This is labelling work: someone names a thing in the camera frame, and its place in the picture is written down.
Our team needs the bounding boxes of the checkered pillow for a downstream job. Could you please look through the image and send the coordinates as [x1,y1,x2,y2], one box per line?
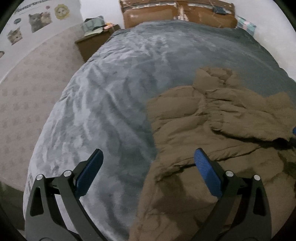
[235,16,258,36]

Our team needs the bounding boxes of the tabby kitten wall sticker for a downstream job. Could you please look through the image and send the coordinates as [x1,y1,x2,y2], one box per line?
[7,27,23,45]

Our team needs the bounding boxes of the wooden nightstand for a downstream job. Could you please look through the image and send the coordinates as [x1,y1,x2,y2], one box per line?
[74,24,121,62]

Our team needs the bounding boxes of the grey cats wall sticker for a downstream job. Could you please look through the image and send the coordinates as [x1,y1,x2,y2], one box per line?
[28,11,52,33]

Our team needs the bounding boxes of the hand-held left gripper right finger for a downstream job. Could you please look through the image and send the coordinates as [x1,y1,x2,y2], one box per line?
[190,148,272,241]

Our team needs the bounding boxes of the grey fleece blanket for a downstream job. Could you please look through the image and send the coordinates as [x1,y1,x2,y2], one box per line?
[23,20,296,241]

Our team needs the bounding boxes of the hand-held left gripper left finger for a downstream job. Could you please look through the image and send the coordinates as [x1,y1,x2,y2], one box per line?
[24,149,109,241]

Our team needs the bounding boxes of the wooden padded headboard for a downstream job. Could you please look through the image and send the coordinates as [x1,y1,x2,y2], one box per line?
[119,0,238,29]

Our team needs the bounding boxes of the lettering wall sticker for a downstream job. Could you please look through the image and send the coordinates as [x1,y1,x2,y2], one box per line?
[14,0,52,14]

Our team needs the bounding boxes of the brown puffer jacket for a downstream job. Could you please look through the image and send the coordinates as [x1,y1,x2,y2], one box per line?
[129,67,296,241]

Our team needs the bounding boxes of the yellow flower cat sticker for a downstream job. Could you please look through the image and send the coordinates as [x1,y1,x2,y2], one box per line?
[54,4,70,20]

